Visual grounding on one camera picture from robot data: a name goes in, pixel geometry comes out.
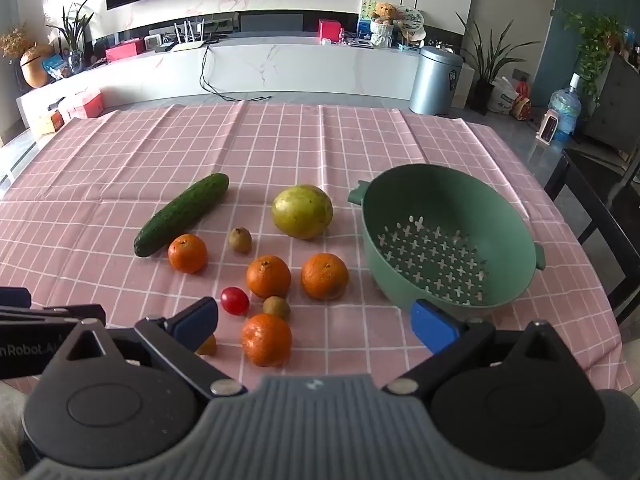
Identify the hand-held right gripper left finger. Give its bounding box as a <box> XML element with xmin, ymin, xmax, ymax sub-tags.
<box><xmin>42</xmin><ymin>296</ymin><xmax>248</xmax><ymax>401</ymax></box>

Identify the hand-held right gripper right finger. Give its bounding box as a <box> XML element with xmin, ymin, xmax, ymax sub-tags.
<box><xmin>381</xmin><ymin>299</ymin><xmax>603</xmax><ymax>401</ymax></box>

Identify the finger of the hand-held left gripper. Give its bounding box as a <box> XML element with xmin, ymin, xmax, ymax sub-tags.
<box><xmin>0</xmin><ymin>287</ymin><xmax>107</xmax><ymax>331</ymax></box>

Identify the red tomato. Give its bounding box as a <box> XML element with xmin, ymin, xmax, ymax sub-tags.
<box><xmin>221</xmin><ymin>287</ymin><xmax>250</xmax><ymax>316</ymax></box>

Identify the orange mandarin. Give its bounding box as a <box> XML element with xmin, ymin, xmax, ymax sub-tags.
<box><xmin>300</xmin><ymin>253</ymin><xmax>349</xmax><ymax>301</ymax></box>
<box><xmin>241</xmin><ymin>313</ymin><xmax>293</xmax><ymax>367</ymax></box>
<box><xmin>246</xmin><ymin>255</ymin><xmax>292</xmax><ymax>299</ymax></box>
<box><xmin>168</xmin><ymin>234</ymin><xmax>208</xmax><ymax>274</ymax></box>

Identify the brown kiwi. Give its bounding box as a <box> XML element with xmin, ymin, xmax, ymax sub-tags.
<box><xmin>228</xmin><ymin>227</ymin><xmax>252</xmax><ymax>253</ymax></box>
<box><xmin>262</xmin><ymin>296</ymin><xmax>291</xmax><ymax>322</ymax></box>

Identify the green cucumber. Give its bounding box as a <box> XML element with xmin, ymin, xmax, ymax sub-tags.
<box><xmin>134</xmin><ymin>173</ymin><xmax>230</xmax><ymax>257</ymax></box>

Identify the green colander bowl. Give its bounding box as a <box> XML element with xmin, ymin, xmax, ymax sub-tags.
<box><xmin>348</xmin><ymin>163</ymin><xmax>546</xmax><ymax>311</ymax></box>

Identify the large yellow green citrus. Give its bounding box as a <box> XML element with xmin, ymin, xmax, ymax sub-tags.
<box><xmin>271</xmin><ymin>185</ymin><xmax>334</xmax><ymax>240</ymax></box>

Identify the pink checkered tablecloth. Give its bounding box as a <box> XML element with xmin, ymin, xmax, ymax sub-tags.
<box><xmin>0</xmin><ymin>100</ymin><xmax>626</xmax><ymax>392</ymax></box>

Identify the orange cardboard box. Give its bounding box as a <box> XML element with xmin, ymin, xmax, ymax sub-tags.
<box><xmin>34</xmin><ymin>109</ymin><xmax>67</xmax><ymax>137</ymax></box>

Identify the black chair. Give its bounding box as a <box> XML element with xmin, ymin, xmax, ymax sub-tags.
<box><xmin>544</xmin><ymin>140</ymin><xmax>640</xmax><ymax>326</ymax></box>

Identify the pink storage box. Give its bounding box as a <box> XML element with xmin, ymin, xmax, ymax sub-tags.
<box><xmin>64</xmin><ymin>87</ymin><xmax>104</xmax><ymax>120</ymax></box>

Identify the person's grey clothing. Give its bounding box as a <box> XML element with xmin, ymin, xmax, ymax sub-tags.
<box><xmin>597</xmin><ymin>387</ymin><xmax>640</xmax><ymax>480</ymax></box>

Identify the small pink device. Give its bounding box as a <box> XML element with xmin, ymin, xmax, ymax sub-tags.
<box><xmin>535</xmin><ymin>109</ymin><xmax>560</xmax><ymax>143</ymax></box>

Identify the potted plant in black pot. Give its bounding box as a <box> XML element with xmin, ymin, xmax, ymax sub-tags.
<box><xmin>456</xmin><ymin>10</ymin><xmax>541</xmax><ymax>115</ymax></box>

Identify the orange gift bag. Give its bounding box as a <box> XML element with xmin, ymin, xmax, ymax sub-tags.
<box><xmin>511</xmin><ymin>81</ymin><xmax>533</xmax><ymax>121</ymax></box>

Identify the white plastic bag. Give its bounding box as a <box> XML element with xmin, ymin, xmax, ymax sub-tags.
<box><xmin>487</xmin><ymin>76</ymin><xmax>521</xmax><ymax>113</ymax></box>

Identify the silver trash can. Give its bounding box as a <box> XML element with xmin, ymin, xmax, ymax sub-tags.
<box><xmin>409</xmin><ymin>46</ymin><xmax>464</xmax><ymax>116</ymax></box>

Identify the round orange vase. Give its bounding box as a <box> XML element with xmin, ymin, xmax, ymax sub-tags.
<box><xmin>20</xmin><ymin>45</ymin><xmax>55</xmax><ymax>88</ymax></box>

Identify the blue water jug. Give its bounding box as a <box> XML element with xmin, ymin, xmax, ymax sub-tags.
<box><xmin>548</xmin><ymin>72</ymin><xmax>582</xmax><ymax>142</ymax></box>

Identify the white marble tv cabinet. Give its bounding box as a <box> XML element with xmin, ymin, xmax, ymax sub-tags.
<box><xmin>15</xmin><ymin>35</ymin><xmax>471</xmax><ymax>126</ymax></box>

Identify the long red box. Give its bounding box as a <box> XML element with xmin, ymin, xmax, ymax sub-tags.
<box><xmin>105</xmin><ymin>40</ymin><xmax>147</xmax><ymax>63</ymax></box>

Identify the green plant in glass vase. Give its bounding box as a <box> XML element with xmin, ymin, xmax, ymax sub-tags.
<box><xmin>47</xmin><ymin>0</ymin><xmax>98</xmax><ymax>73</ymax></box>

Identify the white router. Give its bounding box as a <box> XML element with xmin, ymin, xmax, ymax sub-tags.
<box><xmin>172</xmin><ymin>19</ymin><xmax>211</xmax><ymax>52</ymax></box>

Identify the grey cabinet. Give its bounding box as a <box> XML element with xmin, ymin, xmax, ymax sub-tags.
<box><xmin>582</xmin><ymin>52</ymin><xmax>640</xmax><ymax>153</ymax></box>

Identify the decorative painted plate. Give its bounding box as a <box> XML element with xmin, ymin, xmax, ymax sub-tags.
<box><xmin>395</xmin><ymin>6</ymin><xmax>427</xmax><ymax>43</ymax></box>

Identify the dark grey box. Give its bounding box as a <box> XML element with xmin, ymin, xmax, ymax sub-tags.
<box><xmin>239</xmin><ymin>12</ymin><xmax>304</xmax><ymax>33</ymax></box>

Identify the picture card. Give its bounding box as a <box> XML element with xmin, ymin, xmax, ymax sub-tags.
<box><xmin>359</xmin><ymin>0</ymin><xmax>381</xmax><ymax>36</ymax></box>

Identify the trailing green vine plant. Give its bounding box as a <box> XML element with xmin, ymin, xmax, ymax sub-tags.
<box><xmin>550</xmin><ymin>7</ymin><xmax>623</xmax><ymax>101</ymax></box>

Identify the black power cable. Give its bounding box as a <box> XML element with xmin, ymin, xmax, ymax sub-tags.
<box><xmin>200</xmin><ymin>42</ymin><xmax>273</xmax><ymax>102</ymax></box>

